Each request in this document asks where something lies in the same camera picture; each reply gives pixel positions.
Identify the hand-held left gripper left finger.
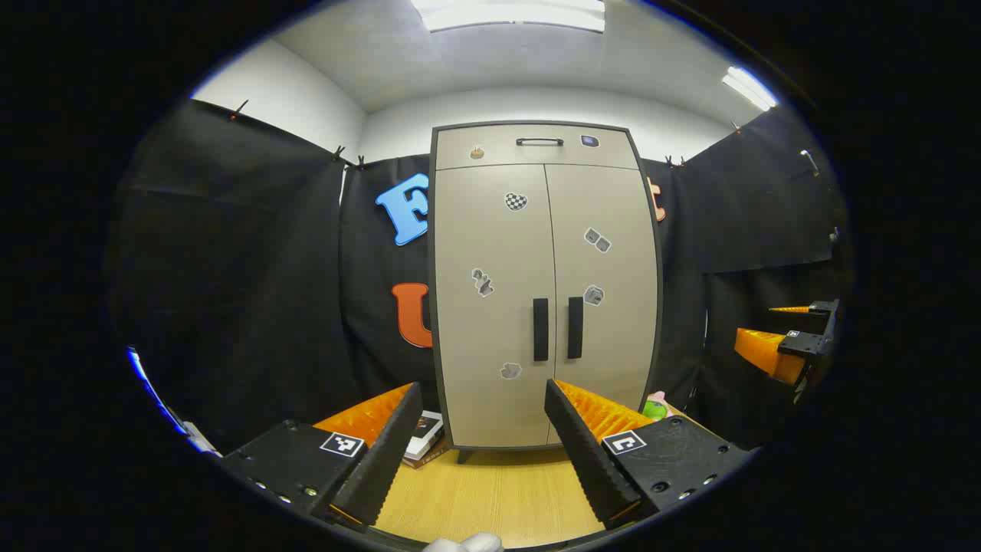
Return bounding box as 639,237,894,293
222,382,425,530

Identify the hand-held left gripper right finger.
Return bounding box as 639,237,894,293
544,378,756,531

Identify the beige shoe cabinet door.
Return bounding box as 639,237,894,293
546,163,661,446
434,163,554,449

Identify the beige double-door shoe cabinet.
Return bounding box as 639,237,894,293
429,120,664,465

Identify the brown book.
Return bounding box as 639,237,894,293
402,437,451,470

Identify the small ceiling light panel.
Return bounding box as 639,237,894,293
720,66,779,113

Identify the black backdrop cloth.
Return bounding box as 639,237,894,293
103,98,851,461

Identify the large ceiling light panel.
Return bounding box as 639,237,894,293
410,0,606,34

